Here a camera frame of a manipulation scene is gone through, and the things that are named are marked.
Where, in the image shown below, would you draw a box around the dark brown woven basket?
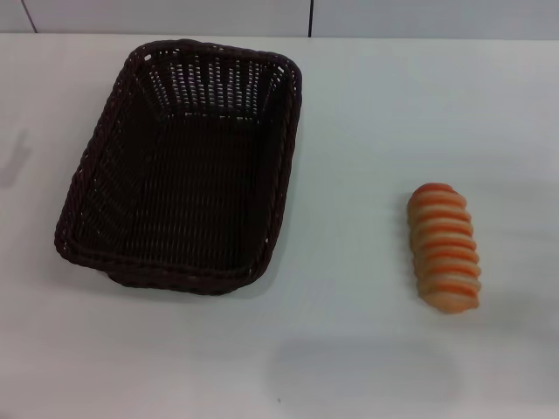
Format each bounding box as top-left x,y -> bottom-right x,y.
54,38 -> 304,296

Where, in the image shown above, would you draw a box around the orange striped bread roll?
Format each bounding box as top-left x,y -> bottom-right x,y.
406,182 -> 483,314

